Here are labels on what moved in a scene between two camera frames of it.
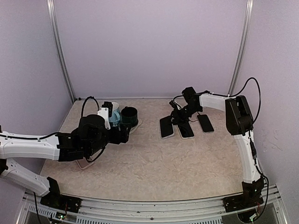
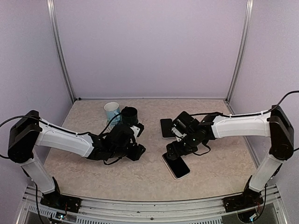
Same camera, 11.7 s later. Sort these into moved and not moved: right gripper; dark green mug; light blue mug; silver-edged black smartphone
Moved: silver-edged black smartphone; right gripper
Not moved: light blue mug; dark green mug
